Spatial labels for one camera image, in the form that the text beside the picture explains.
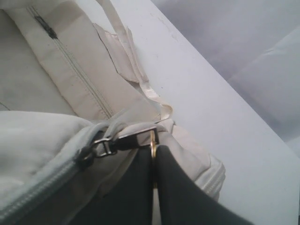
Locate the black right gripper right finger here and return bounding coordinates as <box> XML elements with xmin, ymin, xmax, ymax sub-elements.
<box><xmin>154</xmin><ymin>145</ymin><xmax>251</xmax><ymax>225</ymax></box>

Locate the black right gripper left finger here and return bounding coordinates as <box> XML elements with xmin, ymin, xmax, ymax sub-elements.
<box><xmin>77</xmin><ymin>147</ymin><xmax>153</xmax><ymax>225</ymax></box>

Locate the cream fabric duffel bag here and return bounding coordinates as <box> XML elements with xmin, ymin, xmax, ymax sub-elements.
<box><xmin>0</xmin><ymin>0</ymin><xmax>225</xmax><ymax>225</ymax></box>

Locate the white curtain backdrop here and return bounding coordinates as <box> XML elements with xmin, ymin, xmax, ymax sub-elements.
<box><xmin>154</xmin><ymin>0</ymin><xmax>300</xmax><ymax>154</ymax></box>

